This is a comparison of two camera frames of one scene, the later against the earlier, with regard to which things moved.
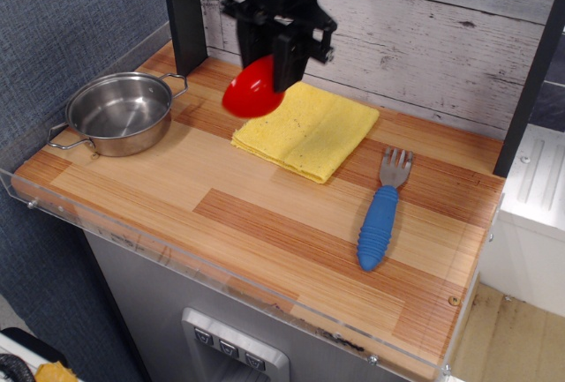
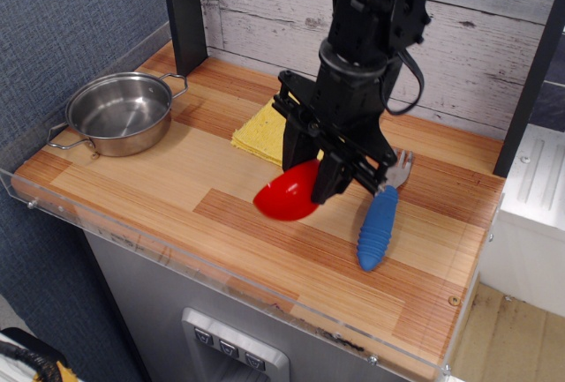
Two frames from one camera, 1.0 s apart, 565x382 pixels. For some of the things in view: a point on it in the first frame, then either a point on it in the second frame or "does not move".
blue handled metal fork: [379, 222] does not move
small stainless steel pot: [124, 114] does not move
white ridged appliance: [525, 258] does not move
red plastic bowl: [251, 92] to [288, 196]
